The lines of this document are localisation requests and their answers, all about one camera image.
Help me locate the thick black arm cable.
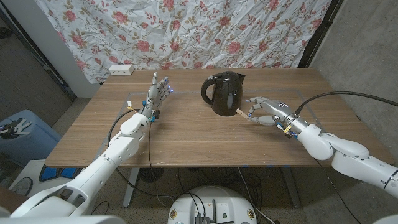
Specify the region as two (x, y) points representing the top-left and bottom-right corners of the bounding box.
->
(294, 91), (398, 115)
(107, 108), (175, 203)

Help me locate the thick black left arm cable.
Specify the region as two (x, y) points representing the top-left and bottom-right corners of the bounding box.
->
(107, 108), (175, 203)

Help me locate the black electric kettle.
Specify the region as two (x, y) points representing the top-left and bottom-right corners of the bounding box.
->
(201, 70), (246, 117)

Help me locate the white floor cable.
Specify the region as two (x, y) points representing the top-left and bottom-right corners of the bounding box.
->
(238, 167), (277, 224)

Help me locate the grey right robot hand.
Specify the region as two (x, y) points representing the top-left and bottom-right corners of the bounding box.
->
(246, 96), (311, 139)

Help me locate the white board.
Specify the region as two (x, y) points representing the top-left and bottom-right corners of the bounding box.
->
(9, 159), (85, 197)

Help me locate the white power strip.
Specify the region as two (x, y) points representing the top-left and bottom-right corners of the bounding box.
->
(108, 63), (135, 76)

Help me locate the grey sneaker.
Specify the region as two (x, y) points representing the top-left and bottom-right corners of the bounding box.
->
(10, 176), (34, 197)

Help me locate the black and white glove pile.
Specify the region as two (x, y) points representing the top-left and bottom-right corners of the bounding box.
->
(0, 118), (32, 139)

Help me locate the thin black hand cable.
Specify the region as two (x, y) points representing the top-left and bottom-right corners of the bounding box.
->
(147, 121), (156, 170)
(315, 158), (354, 224)

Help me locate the thin black left hand cable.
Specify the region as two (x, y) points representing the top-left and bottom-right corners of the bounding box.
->
(147, 121), (156, 170)

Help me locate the black round fan base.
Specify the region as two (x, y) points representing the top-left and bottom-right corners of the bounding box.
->
(139, 167), (165, 184)

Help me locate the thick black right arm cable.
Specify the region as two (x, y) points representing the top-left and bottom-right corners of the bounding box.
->
(294, 91), (398, 115)

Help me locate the white robot torso base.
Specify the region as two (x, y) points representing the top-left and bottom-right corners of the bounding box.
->
(167, 185), (258, 224)

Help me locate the thin black right hand cable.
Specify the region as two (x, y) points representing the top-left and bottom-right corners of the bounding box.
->
(315, 158), (354, 224)

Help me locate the black door frame rail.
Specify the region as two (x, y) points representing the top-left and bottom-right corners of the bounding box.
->
(0, 8), (78, 102)

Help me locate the blue and black item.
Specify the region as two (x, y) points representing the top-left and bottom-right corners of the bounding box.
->
(39, 164), (82, 183)

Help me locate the floral backdrop cloth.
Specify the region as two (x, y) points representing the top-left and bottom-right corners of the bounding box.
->
(34, 0), (333, 84)

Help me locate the grey table leg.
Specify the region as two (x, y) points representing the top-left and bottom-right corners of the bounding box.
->
(281, 167), (302, 208)
(123, 167), (141, 208)

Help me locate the blue storage bin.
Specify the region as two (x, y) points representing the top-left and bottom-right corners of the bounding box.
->
(0, 108), (62, 167)

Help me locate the black backdrop stand pole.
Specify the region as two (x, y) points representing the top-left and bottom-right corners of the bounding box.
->
(298, 0), (345, 68)

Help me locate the person's bare leg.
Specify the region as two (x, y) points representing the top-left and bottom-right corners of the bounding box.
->
(0, 185), (29, 214)

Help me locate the white robot chest cover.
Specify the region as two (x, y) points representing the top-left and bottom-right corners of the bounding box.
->
(0, 213), (398, 224)

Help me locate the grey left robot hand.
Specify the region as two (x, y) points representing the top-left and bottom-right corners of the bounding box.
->
(139, 72), (174, 123)

